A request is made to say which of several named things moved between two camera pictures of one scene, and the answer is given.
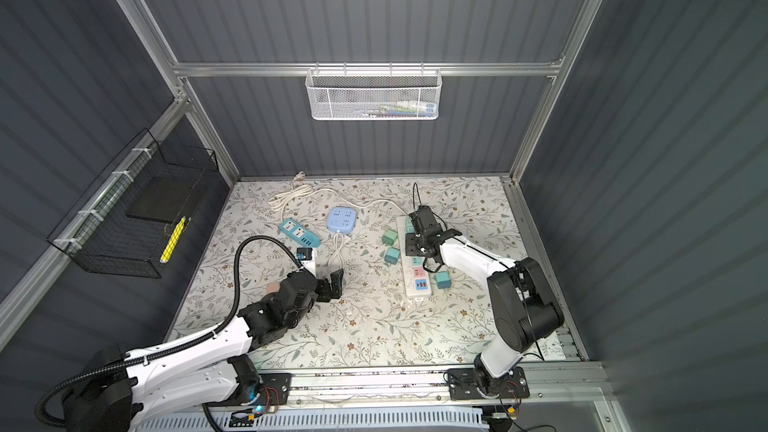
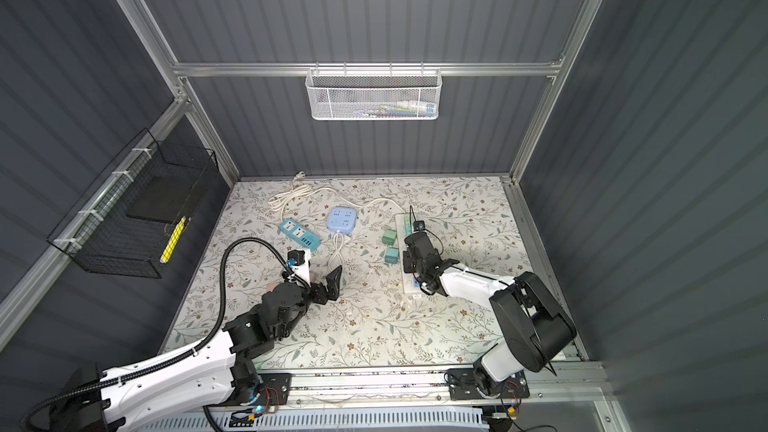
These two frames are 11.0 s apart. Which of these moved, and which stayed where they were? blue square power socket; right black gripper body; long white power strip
Moved: right black gripper body
Stayed: blue square power socket; long white power strip
